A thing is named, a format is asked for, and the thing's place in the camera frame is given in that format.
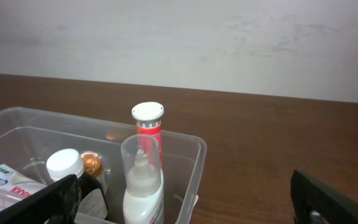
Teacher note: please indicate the gold lid balm jar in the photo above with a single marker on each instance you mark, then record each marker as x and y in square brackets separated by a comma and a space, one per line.
[96, 168]

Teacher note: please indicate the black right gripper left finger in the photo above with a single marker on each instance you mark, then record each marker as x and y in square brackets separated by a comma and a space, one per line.
[57, 203]

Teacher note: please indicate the white spray bottle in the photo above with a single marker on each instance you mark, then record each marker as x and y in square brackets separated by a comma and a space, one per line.
[143, 200]

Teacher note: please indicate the orange tube white cap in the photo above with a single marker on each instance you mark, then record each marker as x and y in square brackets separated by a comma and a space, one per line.
[148, 119]

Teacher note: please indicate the clear plastic container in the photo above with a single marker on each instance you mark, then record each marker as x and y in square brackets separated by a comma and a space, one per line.
[28, 137]

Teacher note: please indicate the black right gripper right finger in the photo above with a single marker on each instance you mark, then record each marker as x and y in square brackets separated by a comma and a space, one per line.
[315, 202]

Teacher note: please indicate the white Panadol medicine box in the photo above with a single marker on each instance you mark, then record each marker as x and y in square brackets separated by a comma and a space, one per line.
[14, 182]

